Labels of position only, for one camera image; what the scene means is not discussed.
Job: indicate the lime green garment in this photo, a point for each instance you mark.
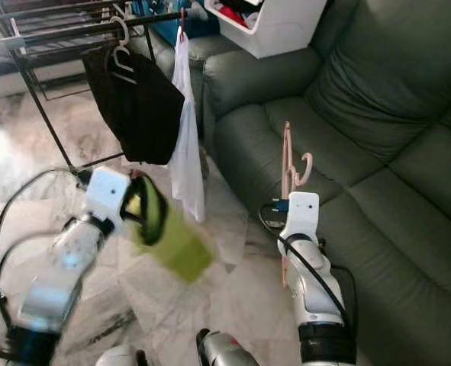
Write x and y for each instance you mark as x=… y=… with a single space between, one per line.
x=183 y=252

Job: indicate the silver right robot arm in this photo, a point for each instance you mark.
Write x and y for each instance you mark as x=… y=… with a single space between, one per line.
x=317 y=297

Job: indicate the white hanging garment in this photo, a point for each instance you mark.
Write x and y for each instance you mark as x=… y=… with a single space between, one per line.
x=188 y=152

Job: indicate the black t-shirt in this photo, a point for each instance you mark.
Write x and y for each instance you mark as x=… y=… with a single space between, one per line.
x=133 y=114

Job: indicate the silver left robot leg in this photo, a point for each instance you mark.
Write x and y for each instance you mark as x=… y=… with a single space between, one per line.
x=120 y=357

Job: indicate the dark green leather sofa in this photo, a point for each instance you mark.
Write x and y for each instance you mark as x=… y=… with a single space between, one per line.
x=378 y=91

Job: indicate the black metal drying rack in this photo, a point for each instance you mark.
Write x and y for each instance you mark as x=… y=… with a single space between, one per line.
x=38 y=107

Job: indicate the white storage box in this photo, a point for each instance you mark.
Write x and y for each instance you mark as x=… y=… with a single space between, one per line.
x=286 y=34

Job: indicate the blue storage bag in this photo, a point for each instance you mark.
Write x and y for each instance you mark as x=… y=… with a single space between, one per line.
x=172 y=19

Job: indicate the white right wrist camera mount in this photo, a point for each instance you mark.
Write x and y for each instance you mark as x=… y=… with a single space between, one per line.
x=304 y=216

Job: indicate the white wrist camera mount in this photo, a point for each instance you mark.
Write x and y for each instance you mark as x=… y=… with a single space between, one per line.
x=109 y=194
x=304 y=216

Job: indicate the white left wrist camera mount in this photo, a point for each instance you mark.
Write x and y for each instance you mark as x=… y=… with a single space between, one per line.
x=109 y=194

